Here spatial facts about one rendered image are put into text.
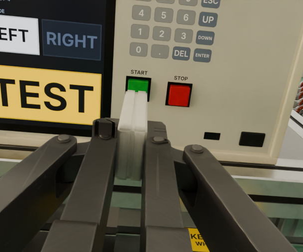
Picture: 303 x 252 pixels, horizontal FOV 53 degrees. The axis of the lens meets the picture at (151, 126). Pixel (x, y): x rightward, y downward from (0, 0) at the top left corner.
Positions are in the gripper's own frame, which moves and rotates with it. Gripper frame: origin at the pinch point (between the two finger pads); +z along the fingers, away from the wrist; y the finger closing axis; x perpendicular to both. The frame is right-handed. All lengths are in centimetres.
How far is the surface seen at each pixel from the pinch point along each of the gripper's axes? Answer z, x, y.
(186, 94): 9.0, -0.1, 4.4
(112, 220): 21.6, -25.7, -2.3
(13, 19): 9.6, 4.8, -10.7
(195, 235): 4.1, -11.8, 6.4
